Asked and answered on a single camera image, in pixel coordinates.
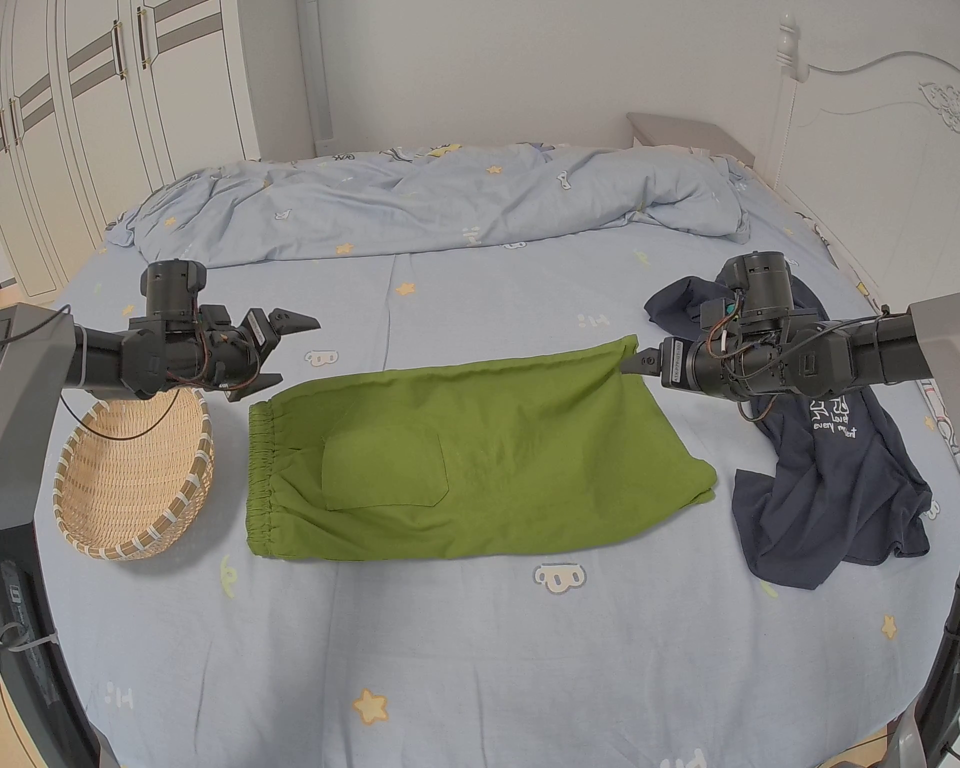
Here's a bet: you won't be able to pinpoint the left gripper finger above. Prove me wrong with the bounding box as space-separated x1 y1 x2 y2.
263 306 323 354
228 372 285 404

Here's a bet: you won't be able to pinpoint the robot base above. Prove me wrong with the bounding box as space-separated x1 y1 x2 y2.
885 708 935 768

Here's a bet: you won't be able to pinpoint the dark blue T-shirt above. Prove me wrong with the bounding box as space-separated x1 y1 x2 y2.
643 273 933 592

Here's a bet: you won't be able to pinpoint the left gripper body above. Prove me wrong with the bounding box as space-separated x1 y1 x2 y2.
195 310 273 396

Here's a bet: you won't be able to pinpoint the black cable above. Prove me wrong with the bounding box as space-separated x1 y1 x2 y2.
0 303 183 444
737 390 783 423

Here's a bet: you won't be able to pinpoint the white wardrobe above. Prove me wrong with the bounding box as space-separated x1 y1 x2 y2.
0 0 261 316

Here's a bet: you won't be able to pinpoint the pale blue quilt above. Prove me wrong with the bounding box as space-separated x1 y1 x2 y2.
103 141 751 273

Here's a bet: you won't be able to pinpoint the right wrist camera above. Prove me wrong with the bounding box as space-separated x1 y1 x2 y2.
699 297 741 336

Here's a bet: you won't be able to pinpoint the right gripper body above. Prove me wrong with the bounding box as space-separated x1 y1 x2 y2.
659 336 752 396

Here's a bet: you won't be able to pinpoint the round woven basket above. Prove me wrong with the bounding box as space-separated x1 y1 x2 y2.
52 386 216 562

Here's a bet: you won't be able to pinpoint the grey bedside table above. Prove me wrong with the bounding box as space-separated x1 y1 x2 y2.
626 112 755 168

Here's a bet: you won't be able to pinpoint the bed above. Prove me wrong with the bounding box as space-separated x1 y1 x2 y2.
0 11 960 768

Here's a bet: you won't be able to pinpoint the green shorts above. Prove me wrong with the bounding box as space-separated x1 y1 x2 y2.
247 334 720 562

